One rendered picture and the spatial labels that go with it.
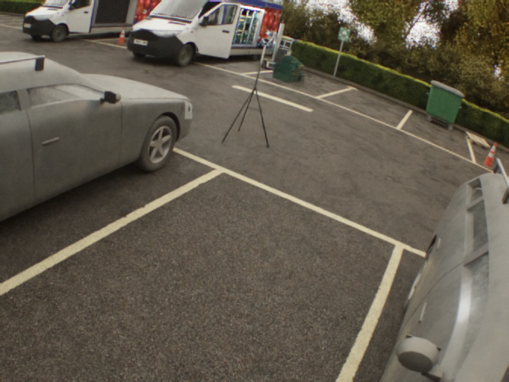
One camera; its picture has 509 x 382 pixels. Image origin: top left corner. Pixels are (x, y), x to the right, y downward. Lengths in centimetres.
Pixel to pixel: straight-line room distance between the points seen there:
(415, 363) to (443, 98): 1257
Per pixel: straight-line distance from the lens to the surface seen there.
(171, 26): 1128
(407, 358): 149
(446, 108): 1378
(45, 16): 1527
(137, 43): 1144
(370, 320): 334
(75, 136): 353
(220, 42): 1151
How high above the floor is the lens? 203
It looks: 25 degrees down
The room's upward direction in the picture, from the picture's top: 14 degrees clockwise
